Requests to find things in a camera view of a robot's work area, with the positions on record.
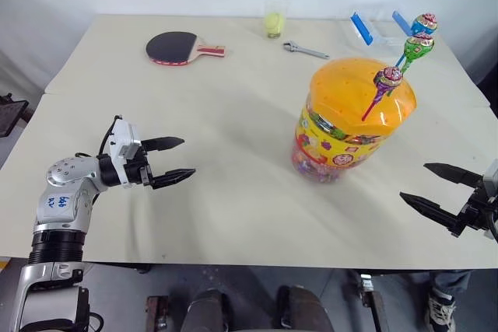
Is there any dark rounded shape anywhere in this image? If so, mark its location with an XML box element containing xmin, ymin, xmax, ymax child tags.
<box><xmin>185</xmin><ymin>288</ymin><xmax>235</xmax><ymax>332</ymax></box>
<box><xmin>275</xmin><ymin>284</ymin><xmax>335</xmax><ymax>332</ymax></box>

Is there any rusty metal table leg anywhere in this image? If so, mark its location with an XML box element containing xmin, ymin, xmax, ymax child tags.
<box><xmin>145</xmin><ymin>294</ymin><xmax>170</xmax><ymax>332</ymax></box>

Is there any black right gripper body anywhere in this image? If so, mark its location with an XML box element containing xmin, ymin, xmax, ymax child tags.
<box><xmin>458</xmin><ymin>186</ymin><xmax>498</xmax><ymax>231</ymax></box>

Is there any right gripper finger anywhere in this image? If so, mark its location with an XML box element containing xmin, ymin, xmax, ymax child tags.
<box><xmin>399</xmin><ymin>191</ymin><xmax>468</xmax><ymax>238</ymax></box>
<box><xmin>423</xmin><ymin>162</ymin><xmax>484</xmax><ymax>189</ymax></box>

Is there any black stand beside table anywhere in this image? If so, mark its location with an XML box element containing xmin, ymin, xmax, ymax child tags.
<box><xmin>0</xmin><ymin>92</ymin><xmax>30</xmax><ymax>139</ymax></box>

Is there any person's sneaker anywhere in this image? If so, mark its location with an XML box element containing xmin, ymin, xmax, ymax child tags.
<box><xmin>423</xmin><ymin>288</ymin><xmax>457</xmax><ymax>332</ymax></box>

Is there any person's jeans leg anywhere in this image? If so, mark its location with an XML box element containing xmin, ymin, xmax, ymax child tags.
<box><xmin>429</xmin><ymin>269</ymin><xmax>472</xmax><ymax>299</ymax></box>

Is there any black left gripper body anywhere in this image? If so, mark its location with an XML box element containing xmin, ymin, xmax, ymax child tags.
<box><xmin>124</xmin><ymin>144</ymin><xmax>156</xmax><ymax>189</ymax></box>

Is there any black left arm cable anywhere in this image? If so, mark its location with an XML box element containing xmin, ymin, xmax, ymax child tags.
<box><xmin>97</xmin><ymin>115</ymin><xmax>122</xmax><ymax>159</ymax></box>

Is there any blue wrapped lollipop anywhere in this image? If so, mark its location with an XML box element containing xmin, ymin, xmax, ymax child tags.
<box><xmin>395</xmin><ymin>12</ymin><xmax>440</xmax><ymax>70</ymax></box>

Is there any green wrapped lollipop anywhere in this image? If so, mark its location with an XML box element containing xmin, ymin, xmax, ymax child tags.
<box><xmin>400</xmin><ymin>33</ymin><xmax>435</xmax><ymax>75</ymax></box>

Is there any black table tennis paddle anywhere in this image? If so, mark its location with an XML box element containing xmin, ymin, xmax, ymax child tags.
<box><xmin>145</xmin><ymin>30</ymin><xmax>227</xmax><ymax>66</ymax></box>

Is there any clear box with blue clips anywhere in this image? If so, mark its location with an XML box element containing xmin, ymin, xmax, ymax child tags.
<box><xmin>347</xmin><ymin>2</ymin><xmax>414</xmax><ymax>48</ymax></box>

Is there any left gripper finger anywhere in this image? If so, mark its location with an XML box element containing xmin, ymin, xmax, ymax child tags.
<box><xmin>141</xmin><ymin>136</ymin><xmax>185</xmax><ymax>153</ymax></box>
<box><xmin>150</xmin><ymin>168</ymin><xmax>197</xmax><ymax>190</ymax></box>

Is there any metal table leg bracket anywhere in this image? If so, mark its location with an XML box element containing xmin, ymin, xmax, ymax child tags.
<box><xmin>358</xmin><ymin>272</ymin><xmax>387</xmax><ymax>332</ymax></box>

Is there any purple wrapped lollipop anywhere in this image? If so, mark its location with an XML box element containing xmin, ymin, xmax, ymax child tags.
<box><xmin>361</xmin><ymin>66</ymin><xmax>403</xmax><ymax>122</ymax></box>

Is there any clear plastic cup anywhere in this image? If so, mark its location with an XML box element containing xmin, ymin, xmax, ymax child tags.
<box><xmin>265</xmin><ymin>0</ymin><xmax>291</xmax><ymax>40</ymax></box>

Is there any yellow tennis ball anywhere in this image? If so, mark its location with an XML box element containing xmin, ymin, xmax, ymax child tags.
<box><xmin>263</xmin><ymin>12</ymin><xmax>286</xmax><ymax>37</ymax></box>

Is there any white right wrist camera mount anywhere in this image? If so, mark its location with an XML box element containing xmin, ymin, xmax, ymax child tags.
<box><xmin>482</xmin><ymin>163</ymin><xmax>498</xmax><ymax>197</ymax></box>

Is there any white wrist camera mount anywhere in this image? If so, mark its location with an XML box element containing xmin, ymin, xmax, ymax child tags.
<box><xmin>104</xmin><ymin>115</ymin><xmax>147</xmax><ymax>189</ymax></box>
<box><xmin>482</xmin><ymin>163</ymin><xmax>498</xmax><ymax>197</ymax></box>

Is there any lollipop jar with orange lid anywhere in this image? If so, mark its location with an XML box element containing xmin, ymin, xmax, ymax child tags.
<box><xmin>290</xmin><ymin>57</ymin><xmax>419</xmax><ymax>186</ymax></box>

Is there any silver adjustable wrench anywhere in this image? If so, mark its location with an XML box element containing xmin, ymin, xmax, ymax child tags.
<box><xmin>282</xmin><ymin>40</ymin><xmax>331</xmax><ymax>61</ymax></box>

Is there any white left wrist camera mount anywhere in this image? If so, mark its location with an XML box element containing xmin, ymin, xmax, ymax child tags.
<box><xmin>104</xmin><ymin>115</ymin><xmax>147</xmax><ymax>189</ymax></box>

